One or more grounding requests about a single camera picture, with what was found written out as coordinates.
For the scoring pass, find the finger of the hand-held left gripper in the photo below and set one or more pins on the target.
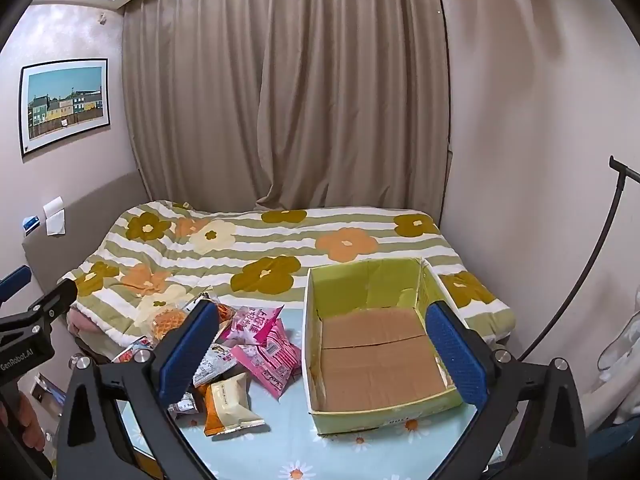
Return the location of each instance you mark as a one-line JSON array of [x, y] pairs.
[[52, 302], [15, 282]]

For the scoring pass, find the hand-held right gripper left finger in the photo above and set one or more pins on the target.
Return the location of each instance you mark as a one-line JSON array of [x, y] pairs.
[[187, 352]]

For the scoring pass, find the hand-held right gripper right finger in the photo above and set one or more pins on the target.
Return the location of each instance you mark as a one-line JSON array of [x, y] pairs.
[[457, 355]]

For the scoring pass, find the grey purple snack packet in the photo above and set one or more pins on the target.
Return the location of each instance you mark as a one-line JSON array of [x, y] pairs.
[[218, 360]]

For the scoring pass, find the waffle snack packet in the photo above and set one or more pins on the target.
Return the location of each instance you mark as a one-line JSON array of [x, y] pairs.
[[162, 322]]

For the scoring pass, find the small white snack packet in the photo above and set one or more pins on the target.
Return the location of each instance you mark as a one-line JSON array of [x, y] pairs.
[[183, 403]]

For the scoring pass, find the cream orange pastry packet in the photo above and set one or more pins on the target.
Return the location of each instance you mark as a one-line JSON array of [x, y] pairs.
[[232, 400]]

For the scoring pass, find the pink white snack packet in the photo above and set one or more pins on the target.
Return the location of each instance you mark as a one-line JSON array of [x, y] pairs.
[[255, 324]]

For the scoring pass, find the green cardboard box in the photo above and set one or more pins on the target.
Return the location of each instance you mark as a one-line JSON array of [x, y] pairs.
[[375, 355]]

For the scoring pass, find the pink striped snack packet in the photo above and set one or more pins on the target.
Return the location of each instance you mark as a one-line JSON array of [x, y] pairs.
[[275, 366]]

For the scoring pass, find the person's left hand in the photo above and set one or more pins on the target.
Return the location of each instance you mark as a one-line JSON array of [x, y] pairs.
[[30, 427]]

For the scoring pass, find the pink pillow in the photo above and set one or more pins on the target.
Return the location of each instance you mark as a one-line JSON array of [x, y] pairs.
[[82, 325]]

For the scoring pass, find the grey padded headboard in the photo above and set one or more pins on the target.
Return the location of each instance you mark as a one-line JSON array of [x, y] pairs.
[[100, 200]]

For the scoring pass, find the light blue daisy bedsheet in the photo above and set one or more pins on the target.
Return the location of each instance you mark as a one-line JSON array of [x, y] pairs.
[[300, 442]]

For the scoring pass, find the floral striped blanket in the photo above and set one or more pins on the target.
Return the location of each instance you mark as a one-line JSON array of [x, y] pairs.
[[280, 240]]

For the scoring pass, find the white cloth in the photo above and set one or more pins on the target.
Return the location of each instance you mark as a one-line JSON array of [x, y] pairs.
[[620, 355]]

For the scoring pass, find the black curved stand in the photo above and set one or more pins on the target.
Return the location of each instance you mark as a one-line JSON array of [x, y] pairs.
[[607, 232]]

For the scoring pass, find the beige curtain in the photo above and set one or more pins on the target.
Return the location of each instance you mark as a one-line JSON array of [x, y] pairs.
[[280, 85]]

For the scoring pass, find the small blue wall object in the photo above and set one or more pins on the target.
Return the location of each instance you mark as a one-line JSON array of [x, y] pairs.
[[31, 224]]

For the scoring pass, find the white wall switch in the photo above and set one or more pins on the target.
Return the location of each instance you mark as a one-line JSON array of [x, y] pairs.
[[52, 205]]

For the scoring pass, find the wall poster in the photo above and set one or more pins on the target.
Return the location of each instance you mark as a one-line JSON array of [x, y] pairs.
[[65, 102]]

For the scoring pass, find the small wall hook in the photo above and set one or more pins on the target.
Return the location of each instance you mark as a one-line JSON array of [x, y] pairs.
[[102, 19]]

